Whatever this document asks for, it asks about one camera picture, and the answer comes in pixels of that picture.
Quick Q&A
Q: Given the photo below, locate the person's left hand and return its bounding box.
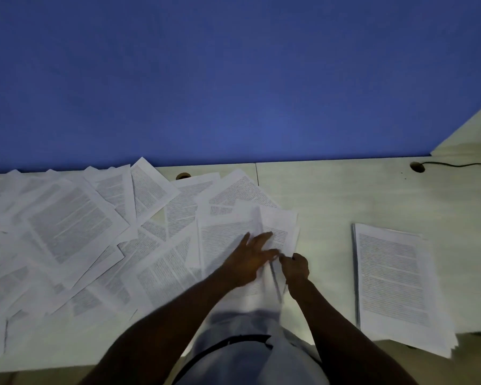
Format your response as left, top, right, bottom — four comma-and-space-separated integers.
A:
215, 231, 282, 289

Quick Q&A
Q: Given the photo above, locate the person's right hand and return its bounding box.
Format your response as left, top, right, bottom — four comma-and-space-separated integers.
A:
279, 253, 310, 294

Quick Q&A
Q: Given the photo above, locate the printed paper bundle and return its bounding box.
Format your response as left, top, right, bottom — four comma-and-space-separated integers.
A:
185, 199, 301, 317

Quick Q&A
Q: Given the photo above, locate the neat stack of printed sheets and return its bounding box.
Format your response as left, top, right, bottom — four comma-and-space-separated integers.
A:
352, 222, 460, 359

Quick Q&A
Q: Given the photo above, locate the spread of printed papers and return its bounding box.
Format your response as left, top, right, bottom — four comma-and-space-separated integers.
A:
0, 157, 301, 357

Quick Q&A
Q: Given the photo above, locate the person's right forearm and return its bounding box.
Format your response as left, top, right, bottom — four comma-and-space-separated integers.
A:
288, 278, 420, 385

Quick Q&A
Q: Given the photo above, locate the person's left forearm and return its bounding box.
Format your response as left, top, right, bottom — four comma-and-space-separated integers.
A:
79, 272, 241, 385

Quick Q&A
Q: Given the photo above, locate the white shirt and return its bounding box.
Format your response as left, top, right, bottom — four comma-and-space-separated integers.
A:
176, 312, 329, 385

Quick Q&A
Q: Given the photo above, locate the black strap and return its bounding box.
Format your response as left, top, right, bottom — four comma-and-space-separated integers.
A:
174, 334, 273, 385

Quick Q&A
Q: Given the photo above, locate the black cable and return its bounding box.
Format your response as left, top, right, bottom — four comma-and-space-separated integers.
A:
421, 160, 481, 168

